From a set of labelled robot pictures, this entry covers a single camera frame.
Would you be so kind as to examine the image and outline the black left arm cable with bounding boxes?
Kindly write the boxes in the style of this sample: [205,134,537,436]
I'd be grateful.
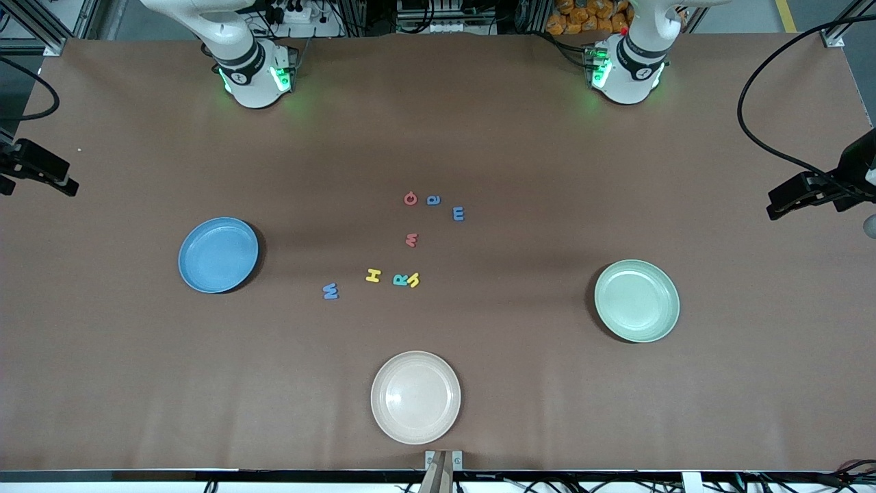
[737,17,876,199]

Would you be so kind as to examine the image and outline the black table edge strip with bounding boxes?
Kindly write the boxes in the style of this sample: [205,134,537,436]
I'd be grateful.
[0,468,876,484]

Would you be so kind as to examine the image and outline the orange packet pile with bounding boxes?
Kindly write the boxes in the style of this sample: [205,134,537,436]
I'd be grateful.
[545,0,634,35]

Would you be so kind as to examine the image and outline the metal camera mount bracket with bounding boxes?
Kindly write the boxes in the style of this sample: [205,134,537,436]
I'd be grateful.
[425,450,463,493]

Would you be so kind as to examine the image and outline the white power strip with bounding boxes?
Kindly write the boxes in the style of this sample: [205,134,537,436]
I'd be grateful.
[263,0,343,38]

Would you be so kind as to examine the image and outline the green plate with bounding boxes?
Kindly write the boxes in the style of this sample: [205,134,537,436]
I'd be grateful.
[594,260,681,343]

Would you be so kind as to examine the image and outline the brown table cover sheet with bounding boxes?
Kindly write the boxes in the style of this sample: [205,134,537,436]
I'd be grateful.
[0,33,876,473]

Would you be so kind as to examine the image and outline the blue plate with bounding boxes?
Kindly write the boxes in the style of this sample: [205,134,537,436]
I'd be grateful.
[178,217,259,294]

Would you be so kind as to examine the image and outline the black equipment rack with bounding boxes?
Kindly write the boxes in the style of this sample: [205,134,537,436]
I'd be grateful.
[394,0,541,36]

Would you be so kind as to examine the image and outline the beige plate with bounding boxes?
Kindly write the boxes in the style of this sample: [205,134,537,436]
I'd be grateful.
[370,351,462,445]

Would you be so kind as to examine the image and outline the aluminium frame profile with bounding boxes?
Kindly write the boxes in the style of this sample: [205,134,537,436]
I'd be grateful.
[0,0,93,57]
[821,0,876,49]

